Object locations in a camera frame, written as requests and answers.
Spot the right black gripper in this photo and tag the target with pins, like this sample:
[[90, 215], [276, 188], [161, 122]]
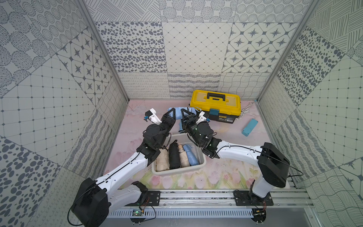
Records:
[[185, 124]]

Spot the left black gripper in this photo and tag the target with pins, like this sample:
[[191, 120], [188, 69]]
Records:
[[166, 121]]

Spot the white plastic storage box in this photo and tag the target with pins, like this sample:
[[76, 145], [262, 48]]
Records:
[[182, 139]]

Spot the beige umbrella black stripes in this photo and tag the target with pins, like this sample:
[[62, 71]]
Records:
[[183, 156]]

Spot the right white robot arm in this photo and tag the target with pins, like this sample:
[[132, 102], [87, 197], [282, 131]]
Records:
[[273, 165]]

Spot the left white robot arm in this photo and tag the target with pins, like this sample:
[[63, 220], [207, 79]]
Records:
[[95, 199]]

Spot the pink floral table mat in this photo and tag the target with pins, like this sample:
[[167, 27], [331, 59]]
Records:
[[216, 174]]

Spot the yellow black toolbox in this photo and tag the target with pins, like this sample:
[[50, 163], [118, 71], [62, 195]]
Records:
[[221, 107]]

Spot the left green circuit board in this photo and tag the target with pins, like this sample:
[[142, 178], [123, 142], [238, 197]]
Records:
[[137, 217]]

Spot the right black circuit board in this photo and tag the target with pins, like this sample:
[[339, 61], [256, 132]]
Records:
[[258, 216]]

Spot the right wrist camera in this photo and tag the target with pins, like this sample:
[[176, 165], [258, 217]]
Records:
[[203, 117]]

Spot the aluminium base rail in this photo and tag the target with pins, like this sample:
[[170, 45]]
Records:
[[212, 204]]

